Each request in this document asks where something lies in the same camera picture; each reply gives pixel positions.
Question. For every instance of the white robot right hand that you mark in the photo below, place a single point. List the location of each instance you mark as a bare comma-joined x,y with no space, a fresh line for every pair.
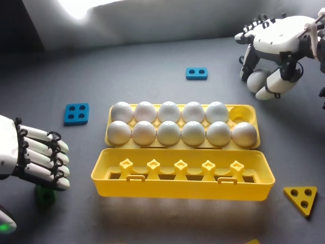
279,35

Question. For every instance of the white backdrop sheet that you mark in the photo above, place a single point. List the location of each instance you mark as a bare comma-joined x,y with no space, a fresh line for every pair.
152,23

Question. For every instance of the yellow three-hole triangle block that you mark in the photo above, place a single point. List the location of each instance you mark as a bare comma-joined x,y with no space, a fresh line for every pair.
300,207

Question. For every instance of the yellow plastic egg carton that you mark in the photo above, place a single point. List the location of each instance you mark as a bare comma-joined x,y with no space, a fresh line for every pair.
177,189

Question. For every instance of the yellow four-hole square block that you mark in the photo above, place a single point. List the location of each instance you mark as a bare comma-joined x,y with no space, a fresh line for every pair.
252,242

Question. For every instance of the green one-hole block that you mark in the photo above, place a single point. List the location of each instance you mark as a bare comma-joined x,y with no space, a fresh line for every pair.
40,198

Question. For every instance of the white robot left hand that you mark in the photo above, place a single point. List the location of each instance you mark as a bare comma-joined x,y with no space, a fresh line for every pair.
35,157

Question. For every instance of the grey table cloth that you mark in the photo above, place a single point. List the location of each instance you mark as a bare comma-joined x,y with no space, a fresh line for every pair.
152,223

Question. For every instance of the blue two-hole rectangular block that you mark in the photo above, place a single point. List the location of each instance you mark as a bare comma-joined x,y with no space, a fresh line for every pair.
196,77

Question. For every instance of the blue four-hole square block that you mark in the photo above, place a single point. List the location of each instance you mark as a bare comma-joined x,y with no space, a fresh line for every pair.
76,119

